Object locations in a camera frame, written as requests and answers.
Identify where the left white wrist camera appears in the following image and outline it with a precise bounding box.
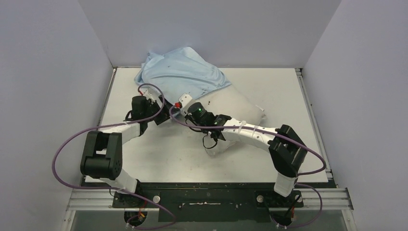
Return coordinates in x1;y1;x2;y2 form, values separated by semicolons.
142;88;161;104

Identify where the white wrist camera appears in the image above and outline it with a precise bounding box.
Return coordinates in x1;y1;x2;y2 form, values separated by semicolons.
142;88;161;104
175;93;196;116

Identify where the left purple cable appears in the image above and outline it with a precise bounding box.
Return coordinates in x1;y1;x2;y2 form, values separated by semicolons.
51;83;178;231

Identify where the black loop cable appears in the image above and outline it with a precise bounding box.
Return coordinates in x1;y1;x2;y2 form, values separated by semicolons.
202;134;219;150

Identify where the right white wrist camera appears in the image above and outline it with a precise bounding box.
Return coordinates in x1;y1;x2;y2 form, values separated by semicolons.
175;93;196;116

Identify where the light blue pillowcase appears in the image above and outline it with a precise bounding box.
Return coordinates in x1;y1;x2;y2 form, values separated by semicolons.
134;47;231;103

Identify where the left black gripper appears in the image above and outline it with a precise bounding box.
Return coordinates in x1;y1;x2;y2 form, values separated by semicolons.
143;95;179;125

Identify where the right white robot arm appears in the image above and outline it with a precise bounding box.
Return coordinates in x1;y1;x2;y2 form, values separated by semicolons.
182;102;307;206

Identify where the white pillow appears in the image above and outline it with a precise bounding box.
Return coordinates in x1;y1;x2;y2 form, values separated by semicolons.
182;86;267;157

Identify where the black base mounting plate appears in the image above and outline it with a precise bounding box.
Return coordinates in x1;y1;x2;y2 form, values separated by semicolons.
68;182;335;222

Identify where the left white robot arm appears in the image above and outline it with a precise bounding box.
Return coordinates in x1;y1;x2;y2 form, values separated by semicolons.
80;95;171;207

